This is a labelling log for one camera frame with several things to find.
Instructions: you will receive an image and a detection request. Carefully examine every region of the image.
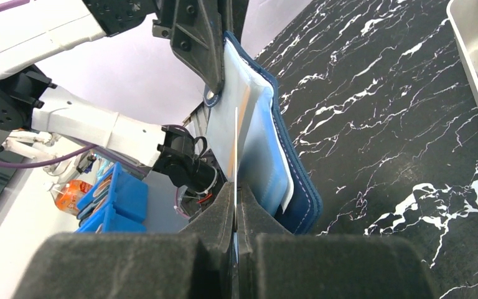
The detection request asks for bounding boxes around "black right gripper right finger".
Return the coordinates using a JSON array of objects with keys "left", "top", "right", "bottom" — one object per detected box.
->
[{"left": 236, "top": 185, "right": 437, "bottom": 298}]

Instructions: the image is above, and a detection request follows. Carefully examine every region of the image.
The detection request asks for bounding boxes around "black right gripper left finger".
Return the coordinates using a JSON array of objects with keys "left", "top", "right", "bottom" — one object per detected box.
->
[{"left": 14, "top": 183, "right": 235, "bottom": 298}]

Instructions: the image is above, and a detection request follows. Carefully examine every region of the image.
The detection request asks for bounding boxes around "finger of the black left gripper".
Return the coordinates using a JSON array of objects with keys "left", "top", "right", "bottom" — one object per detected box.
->
[{"left": 153, "top": 0, "right": 248, "bottom": 94}]

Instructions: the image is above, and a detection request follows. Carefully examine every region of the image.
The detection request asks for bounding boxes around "blue leather card holder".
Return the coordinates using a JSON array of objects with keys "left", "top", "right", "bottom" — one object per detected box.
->
[{"left": 204, "top": 31, "right": 323, "bottom": 234}]

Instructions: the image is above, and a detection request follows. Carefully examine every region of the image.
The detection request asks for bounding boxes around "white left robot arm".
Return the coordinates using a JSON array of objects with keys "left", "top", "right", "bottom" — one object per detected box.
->
[{"left": 0, "top": 1, "right": 248, "bottom": 195}]

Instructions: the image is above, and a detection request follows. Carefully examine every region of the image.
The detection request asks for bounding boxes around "blue plastic bin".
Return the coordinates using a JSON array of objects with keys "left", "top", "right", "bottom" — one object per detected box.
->
[{"left": 75, "top": 163, "right": 148, "bottom": 234}]

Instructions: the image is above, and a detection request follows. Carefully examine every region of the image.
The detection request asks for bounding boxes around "orange bottle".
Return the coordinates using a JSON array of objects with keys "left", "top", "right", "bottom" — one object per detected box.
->
[{"left": 49, "top": 179, "right": 93, "bottom": 216}]

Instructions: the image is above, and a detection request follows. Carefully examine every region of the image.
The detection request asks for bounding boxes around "black marbled table mat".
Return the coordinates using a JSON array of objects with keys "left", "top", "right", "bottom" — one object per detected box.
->
[{"left": 258, "top": 1, "right": 478, "bottom": 298}]

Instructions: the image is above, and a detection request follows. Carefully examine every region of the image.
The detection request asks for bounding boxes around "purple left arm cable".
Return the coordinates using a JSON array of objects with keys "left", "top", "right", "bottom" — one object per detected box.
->
[{"left": 0, "top": 0, "right": 207, "bottom": 219}]

